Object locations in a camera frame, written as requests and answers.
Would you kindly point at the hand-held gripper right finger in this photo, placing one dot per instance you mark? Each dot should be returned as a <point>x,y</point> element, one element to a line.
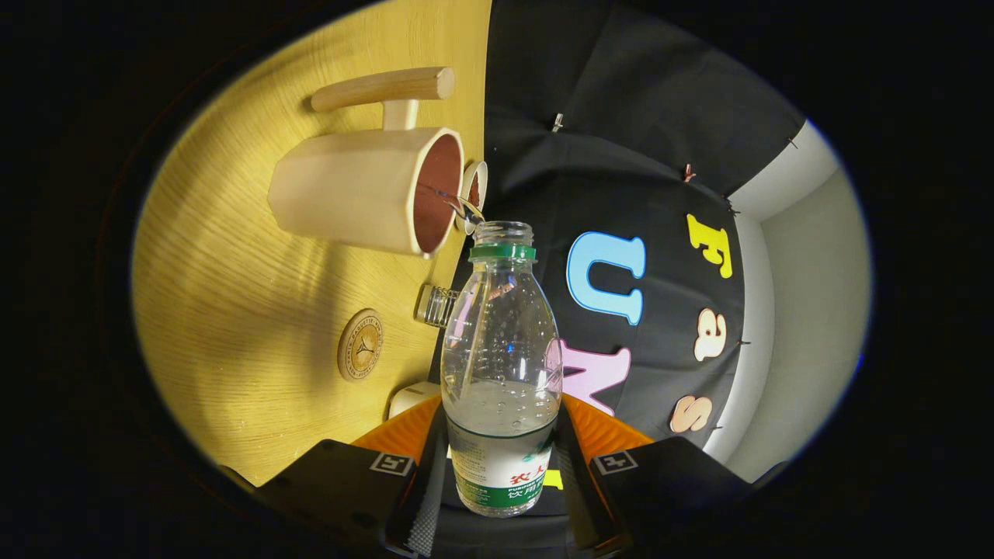
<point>582,505</point>

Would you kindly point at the ribbed clear glass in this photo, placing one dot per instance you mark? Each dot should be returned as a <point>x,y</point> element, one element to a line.
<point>436,305</point>

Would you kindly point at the copper metal clip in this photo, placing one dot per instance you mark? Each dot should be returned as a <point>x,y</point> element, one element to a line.
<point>689,173</point>

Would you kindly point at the white round plate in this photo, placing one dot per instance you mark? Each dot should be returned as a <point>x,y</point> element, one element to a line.
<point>482,175</point>

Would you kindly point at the black backdrop cloth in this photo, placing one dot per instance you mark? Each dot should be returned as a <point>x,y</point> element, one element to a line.
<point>621,155</point>

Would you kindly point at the clear plastic juice bottle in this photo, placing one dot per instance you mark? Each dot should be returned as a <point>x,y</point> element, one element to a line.
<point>501,349</point>

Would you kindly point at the brown sausages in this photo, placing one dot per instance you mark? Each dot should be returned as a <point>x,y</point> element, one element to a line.
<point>474,190</point>

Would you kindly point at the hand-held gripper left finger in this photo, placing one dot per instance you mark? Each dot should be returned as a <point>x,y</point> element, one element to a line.
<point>423,497</point>

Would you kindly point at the wooden table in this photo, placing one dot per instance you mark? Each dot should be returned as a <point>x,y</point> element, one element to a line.
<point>233,310</point>

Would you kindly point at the white toaster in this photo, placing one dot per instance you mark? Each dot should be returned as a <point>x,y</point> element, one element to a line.
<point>411,397</point>

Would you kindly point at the round wooden coaster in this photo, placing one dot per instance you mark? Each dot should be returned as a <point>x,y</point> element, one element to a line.
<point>359,345</point>

